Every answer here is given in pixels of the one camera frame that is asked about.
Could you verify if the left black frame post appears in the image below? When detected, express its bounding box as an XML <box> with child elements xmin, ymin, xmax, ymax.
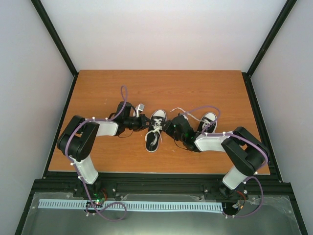
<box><xmin>30</xmin><ymin>0</ymin><xmax>79</xmax><ymax>77</ymax></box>

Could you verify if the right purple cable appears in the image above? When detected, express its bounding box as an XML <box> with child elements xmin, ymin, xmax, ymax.
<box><xmin>179</xmin><ymin>105</ymin><xmax>270</xmax><ymax>219</ymax></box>

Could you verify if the white lace of sneaker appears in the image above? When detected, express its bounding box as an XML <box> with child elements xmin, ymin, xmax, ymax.
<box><xmin>169</xmin><ymin>107</ymin><xmax>217</xmax><ymax>134</ymax></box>
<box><xmin>145</xmin><ymin>117</ymin><xmax>165</xmax><ymax>152</ymax></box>

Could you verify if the black frame post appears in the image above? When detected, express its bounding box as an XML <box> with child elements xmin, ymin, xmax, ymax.
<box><xmin>246</xmin><ymin>0</ymin><xmax>298</xmax><ymax>76</ymax></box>
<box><xmin>30</xmin><ymin>0</ymin><xmax>79</xmax><ymax>77</ymax></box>

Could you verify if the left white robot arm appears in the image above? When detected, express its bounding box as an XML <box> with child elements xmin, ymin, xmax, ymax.
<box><xmin>57</xmin><ymin>101</ymin><xmax>152</xmax><ymax>197</ymax></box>

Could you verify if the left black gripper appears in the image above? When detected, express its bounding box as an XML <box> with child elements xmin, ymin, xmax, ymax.
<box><xmin>125</xmin><ymin>115</ymin><xmax>155</xmax><ymax>132</ymax></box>

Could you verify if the light blue slotted cable duct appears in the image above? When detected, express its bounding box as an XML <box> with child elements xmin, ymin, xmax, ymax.
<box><xmin>38</xmin><ymin>199</ymin><xmax>223</xmax><ymax>213</ymax></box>

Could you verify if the green lit circuit board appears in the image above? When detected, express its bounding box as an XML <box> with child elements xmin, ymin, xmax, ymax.
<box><xmin>94</xmin><ymin>188</ymin><xmax>108</xmax><ymax>206</ymax></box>

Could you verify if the right black frame post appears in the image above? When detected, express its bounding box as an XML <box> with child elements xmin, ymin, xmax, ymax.
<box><xmin>246</xmin><ymin>0</ymin><xmax>298</xmax><ymax>76</ymax></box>

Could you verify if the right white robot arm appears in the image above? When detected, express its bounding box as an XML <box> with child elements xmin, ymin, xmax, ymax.
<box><xmin>162</xmin><ymin>116</ymin><xmax>269</xmax><ymax>190</ymax></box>

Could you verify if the black aluminium frame rail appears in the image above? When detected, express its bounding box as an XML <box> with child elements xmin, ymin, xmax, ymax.
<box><xmin>31</xmin><ymin>172</ymin><xmax>294</xmax><ymax>202</ymax></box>

